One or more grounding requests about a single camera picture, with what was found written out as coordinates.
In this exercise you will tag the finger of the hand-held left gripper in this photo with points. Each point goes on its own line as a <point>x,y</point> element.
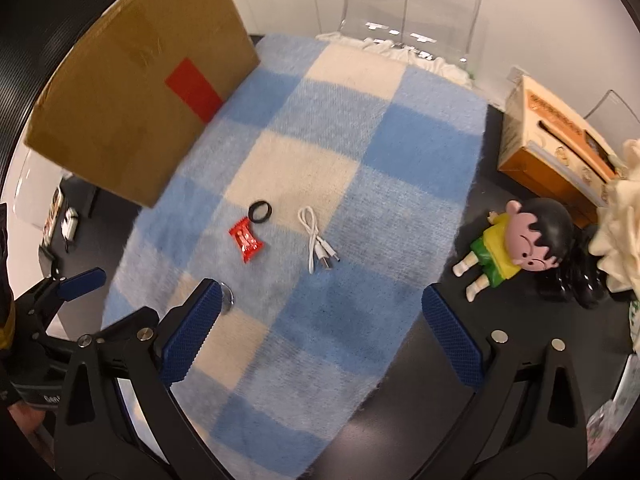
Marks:
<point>135,321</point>
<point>80,281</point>

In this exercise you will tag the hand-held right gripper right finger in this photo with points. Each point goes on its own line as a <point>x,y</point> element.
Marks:
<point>452,340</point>

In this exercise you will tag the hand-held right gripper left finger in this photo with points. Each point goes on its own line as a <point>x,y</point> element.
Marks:
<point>192,330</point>

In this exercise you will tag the round metal cap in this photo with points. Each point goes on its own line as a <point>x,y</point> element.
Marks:
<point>228,300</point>

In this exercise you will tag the red snack packet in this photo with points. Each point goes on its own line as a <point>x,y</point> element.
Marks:
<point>245,240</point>

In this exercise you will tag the brown cardboard box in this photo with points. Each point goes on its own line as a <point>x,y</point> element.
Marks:
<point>125,85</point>

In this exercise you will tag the person's left hand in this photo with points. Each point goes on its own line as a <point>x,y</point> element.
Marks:
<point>25,415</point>

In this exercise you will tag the small white device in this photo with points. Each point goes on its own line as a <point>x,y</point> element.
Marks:
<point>70,222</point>

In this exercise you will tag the cartoon boy doll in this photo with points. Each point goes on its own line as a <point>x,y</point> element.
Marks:
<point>530,240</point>

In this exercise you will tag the glossy black figure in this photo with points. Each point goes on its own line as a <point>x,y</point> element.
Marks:
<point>575,280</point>

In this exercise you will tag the patterned plastic bag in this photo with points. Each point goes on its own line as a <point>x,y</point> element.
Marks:
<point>607,425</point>

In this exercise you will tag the cream fluffy cloth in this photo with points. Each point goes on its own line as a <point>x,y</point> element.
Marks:
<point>620,220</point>

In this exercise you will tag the blue white checkered blanket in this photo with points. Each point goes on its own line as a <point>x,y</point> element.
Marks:
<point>310,160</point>

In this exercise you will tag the orange printed carton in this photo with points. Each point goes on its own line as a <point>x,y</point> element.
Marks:
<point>530,125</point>

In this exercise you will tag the black window blind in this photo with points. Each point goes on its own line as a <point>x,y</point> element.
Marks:
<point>30,10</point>

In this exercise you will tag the transparent acrylic chair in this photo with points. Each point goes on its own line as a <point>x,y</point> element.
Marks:
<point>612,110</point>
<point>400,0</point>

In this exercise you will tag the white wall socket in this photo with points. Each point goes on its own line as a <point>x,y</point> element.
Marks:
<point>517,74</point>

